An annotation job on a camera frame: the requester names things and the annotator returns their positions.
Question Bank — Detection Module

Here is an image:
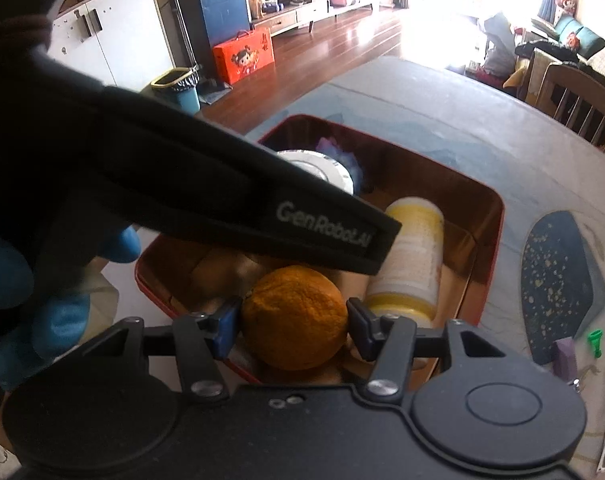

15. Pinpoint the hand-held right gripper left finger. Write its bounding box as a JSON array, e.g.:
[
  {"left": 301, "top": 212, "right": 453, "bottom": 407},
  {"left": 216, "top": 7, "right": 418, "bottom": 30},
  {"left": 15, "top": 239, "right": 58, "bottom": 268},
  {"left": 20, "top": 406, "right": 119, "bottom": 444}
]
[{"left": 82, "top": 297, "right": 243, "bottom": 402}]

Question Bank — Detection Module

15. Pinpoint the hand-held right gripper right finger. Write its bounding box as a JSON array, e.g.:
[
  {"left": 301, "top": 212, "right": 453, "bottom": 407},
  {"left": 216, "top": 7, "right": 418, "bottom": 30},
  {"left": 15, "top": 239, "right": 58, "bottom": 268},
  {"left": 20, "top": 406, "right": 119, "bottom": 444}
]
[{"left": 346, "top": 297, "right": 523, "bottom": 404}]

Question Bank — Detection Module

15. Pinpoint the orange tangerine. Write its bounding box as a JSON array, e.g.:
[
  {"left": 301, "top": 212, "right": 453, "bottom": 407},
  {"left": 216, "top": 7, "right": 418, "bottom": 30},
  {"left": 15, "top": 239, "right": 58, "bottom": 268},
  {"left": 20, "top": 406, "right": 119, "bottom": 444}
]
[{"left": 241, "top": 266, "right": 349, "bottom": 372}]

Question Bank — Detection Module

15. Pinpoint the red metal tin box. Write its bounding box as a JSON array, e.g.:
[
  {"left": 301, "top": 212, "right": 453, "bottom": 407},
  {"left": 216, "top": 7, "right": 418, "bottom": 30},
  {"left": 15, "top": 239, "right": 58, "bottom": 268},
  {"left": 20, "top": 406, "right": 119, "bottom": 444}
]
[{"left": 135, "top": 114, "right": 505, "bottom": 386}]

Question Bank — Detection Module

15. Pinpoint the pink ridged brush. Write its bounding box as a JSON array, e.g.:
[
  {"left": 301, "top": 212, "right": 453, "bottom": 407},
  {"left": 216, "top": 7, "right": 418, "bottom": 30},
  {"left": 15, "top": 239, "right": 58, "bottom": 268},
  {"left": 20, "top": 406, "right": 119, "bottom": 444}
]
[{"left": 552, "top": 337, "right": 579, "bottom": 383}]

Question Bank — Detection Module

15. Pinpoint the person's left hand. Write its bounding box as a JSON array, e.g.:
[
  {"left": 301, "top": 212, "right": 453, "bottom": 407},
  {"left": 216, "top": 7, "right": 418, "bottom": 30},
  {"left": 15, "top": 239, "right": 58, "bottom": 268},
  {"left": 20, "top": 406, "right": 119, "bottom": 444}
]
[{"left": 0, "top": 224, "right": 142, "bottom": 392}]

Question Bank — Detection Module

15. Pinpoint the teal trash bin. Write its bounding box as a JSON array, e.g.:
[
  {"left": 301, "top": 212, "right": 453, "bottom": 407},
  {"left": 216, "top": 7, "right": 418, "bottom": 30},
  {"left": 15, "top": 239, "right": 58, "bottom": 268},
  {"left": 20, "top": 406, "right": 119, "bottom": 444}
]
[{"left": 151, "top": 66, "right": 202, "bottom": 115}]

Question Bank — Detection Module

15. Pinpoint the yellow white plastic bottle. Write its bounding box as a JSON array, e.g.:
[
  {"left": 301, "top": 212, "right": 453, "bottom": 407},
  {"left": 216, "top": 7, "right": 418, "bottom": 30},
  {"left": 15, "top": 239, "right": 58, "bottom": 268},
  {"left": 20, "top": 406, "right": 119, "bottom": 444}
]
[{"left": 363, "top": 197, "right": 444, "bottom": 368}]

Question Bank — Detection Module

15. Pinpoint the white cabinet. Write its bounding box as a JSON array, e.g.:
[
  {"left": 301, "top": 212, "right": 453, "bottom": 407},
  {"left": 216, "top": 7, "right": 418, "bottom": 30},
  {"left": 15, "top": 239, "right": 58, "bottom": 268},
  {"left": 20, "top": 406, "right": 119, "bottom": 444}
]
[{"left": 47, "top": 0, "right": 176, "bottom": 92}]

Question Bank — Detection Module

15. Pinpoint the orange gift box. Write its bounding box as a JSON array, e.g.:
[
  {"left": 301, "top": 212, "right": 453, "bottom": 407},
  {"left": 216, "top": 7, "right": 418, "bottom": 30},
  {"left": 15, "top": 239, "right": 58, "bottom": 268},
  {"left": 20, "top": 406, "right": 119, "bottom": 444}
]
[{"left": 212, "top": 27, "right": 276, "bottom": 86}]

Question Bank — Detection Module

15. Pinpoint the white round lid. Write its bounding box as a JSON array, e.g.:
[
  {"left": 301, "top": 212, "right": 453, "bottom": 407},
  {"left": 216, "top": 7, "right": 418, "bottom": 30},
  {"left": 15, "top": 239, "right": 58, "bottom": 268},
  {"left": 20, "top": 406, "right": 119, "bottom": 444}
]
[{"left": 275, "top": 149, "right": 355, "bottom": 196}]

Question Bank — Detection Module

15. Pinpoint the purple toy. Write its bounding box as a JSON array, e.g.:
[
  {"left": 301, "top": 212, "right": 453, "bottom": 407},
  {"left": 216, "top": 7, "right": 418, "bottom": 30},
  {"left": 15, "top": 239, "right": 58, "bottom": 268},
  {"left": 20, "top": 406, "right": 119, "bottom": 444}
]
[{"left": 316, "top": 135, "right": 365, "bottom": 186}]

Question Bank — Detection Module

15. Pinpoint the black cabinet blue panel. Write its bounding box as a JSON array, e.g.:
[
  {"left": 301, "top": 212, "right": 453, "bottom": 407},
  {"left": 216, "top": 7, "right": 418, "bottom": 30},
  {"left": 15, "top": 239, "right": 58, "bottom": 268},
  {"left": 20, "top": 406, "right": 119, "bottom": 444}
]
[{"left": 170, "top": 0, "right": 253, "bottom": 68}]

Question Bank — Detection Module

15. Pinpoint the white wooden media console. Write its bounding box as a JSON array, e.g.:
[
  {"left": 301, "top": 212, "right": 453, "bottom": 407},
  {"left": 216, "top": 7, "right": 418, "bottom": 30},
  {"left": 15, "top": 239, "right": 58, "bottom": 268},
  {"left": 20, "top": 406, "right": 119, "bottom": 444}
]
[{"left": 250, "top": 0, "right": 383, "bottom": 36}]

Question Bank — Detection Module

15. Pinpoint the printed grey tablecloth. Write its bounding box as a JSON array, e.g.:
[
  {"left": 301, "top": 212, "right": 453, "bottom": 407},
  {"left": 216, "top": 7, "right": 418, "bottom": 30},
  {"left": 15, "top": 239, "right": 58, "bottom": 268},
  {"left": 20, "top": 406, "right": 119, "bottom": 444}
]
[{"left": 102, "top": 55, "right": 605, "bottom": 480}]

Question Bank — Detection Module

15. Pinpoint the blue grey bag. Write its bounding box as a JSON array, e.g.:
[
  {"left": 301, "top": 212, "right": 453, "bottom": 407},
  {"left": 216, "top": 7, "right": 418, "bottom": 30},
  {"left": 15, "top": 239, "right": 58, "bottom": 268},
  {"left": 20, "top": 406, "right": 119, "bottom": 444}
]
[{"left": 475, "top": 10, "right": 520, "bottom": 91}]

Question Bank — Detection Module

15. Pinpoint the wooden dining chair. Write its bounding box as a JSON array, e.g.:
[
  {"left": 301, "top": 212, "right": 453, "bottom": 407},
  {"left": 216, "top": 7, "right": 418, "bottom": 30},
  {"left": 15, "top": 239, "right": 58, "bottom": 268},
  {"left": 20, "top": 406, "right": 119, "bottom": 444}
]
[{"left": 525, "top": 49, "right": 605, "bottom": 163}]

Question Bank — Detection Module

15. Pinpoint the dark clothes pile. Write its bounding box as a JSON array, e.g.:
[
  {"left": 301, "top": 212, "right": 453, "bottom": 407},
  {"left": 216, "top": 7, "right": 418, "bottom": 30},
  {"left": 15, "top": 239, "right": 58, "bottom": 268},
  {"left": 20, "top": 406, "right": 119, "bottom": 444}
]
[{"left": 515, "top": 37, "right": 583, "bottom": 63}]

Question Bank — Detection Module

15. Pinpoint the teal sofa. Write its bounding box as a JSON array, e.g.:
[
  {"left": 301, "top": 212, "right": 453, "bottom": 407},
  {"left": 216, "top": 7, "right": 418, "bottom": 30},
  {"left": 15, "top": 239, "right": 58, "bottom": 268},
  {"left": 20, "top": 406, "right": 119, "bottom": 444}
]
[{"left": 529, "top": 12, "right": 605, "bottom": 91}]

